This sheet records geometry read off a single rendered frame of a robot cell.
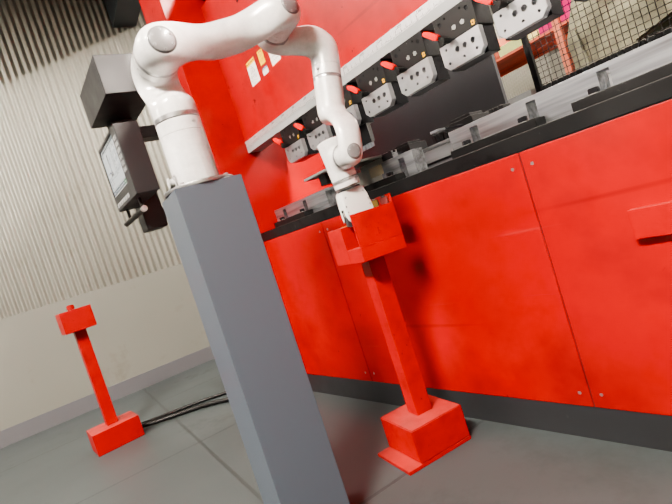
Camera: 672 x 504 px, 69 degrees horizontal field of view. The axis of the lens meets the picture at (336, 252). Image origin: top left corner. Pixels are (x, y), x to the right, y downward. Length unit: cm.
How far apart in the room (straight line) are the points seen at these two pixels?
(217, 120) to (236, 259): 151
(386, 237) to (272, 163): 135
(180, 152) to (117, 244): 321
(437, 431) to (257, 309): 72
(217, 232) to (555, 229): 88
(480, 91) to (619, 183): 107
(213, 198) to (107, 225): 327
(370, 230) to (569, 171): 57
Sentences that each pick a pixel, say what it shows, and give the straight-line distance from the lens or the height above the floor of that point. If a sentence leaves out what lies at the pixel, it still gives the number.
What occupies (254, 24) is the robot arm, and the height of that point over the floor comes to 140.
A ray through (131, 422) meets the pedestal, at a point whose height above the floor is 10.
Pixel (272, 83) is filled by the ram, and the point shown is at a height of 151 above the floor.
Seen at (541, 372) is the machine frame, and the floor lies 19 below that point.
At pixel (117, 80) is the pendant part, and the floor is 181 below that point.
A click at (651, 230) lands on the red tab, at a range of 130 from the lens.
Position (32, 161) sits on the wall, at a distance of 463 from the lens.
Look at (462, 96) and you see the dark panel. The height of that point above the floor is 116.
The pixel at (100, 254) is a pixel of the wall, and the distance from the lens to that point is 449.
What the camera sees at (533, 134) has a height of 86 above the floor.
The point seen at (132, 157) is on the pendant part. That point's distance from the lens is 264.
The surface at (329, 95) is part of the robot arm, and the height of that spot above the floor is 118.
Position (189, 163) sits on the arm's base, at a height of 106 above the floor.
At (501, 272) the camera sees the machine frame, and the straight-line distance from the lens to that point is 154.
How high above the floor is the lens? 79
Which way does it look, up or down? 3 degrees down
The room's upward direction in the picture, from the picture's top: 18 degrees counter-clockwise
